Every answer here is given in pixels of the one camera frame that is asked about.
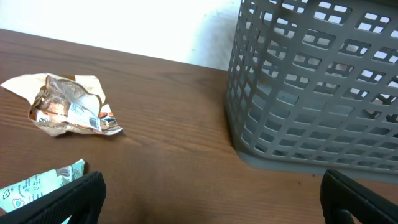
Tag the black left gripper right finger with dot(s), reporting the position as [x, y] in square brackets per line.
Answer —
[343, 199]

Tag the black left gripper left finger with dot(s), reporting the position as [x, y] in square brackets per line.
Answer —
[80, 201]

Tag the teal snack packet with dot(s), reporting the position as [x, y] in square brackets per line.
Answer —
[26, 191]

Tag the beige snack pouch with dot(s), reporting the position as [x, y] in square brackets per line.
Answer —
[65, 103]

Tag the grey plastic lattice basket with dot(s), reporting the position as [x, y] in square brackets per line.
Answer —
[312, 85]

